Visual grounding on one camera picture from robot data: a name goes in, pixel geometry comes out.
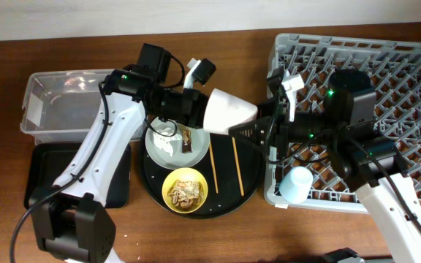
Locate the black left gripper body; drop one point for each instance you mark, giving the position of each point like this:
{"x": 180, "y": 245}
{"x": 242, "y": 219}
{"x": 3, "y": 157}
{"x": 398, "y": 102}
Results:
{"x": 181, "y": 107}

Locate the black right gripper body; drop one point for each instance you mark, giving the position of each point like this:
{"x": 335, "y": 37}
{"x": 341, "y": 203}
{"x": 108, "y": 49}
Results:
{"x": 309, "y": 126}

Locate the pink cup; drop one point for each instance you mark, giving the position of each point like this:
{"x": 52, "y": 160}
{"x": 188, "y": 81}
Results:
{"x": 224, "y": 111}

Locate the light blue cup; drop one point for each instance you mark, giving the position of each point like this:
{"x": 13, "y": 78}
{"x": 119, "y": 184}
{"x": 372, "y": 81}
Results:
{"x": 296, "y": 185}

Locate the yellow bowl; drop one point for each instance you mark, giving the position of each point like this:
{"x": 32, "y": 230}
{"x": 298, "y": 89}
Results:
{"x": 183, "y": 174}

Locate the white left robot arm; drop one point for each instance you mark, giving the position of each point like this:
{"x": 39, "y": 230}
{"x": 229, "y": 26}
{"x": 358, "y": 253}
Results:
{"x": 69, "y": 218}

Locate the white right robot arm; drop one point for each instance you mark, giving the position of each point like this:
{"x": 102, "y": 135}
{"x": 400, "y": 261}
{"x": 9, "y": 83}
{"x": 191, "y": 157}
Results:
{"x": 367, "y": 161}

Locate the grey dishwasher rack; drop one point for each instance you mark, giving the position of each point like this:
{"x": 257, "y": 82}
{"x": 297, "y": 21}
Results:
{"x": 393, "y": 67}

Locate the gold snack wrapper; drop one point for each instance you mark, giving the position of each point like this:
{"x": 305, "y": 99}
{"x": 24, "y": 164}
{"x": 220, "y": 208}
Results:
{"x": 186, "y": 139}

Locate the grey plate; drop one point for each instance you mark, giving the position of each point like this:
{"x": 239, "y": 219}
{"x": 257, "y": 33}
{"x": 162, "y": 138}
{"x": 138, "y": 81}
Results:
{"x": 199, "y": 140}

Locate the right wooden chopstick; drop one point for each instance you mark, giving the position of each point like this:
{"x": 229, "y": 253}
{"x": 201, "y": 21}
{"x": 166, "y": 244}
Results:
{"x": 237, "y": 164}

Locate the crumpled white tissue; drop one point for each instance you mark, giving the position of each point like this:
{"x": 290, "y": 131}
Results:
{"x": 162, "y": 139}

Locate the round black tray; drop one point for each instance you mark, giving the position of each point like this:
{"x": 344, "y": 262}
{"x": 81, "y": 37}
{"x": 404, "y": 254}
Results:
{"x": 252, "y": 167}

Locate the food scraps in bowl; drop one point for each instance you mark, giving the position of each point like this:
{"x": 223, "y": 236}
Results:
{"x": 186, "y": 194}

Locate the clear plastic bin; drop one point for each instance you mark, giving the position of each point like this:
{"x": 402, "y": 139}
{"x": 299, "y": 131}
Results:
{"x": 61, "y": 106}

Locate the black rectangular tray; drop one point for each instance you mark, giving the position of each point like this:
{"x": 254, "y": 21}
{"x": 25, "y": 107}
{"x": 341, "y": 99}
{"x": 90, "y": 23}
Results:
{"x": 49, "y": 160}

